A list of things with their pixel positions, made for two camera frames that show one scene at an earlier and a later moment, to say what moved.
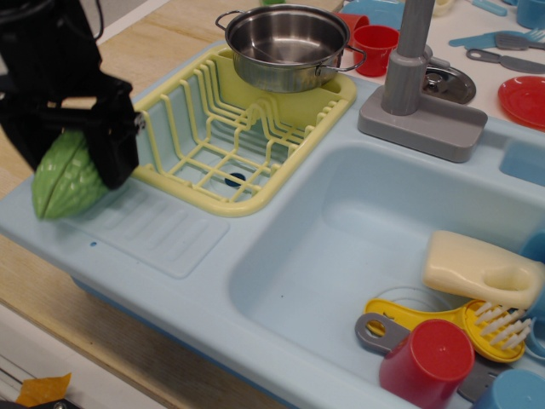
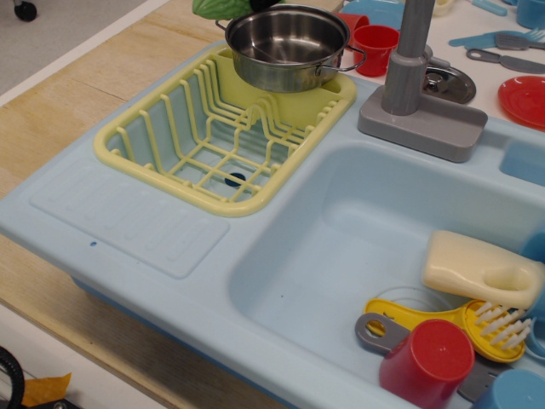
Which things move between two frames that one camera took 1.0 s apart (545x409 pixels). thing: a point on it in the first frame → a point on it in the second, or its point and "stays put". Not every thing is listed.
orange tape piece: (44, 389) stays put
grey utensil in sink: (376, 331) stays put
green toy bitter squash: (66, 182) → (221, 9)
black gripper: (49, 62) → (260, 5)
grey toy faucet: (402, 116) stays put
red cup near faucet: (377, 41) stays put
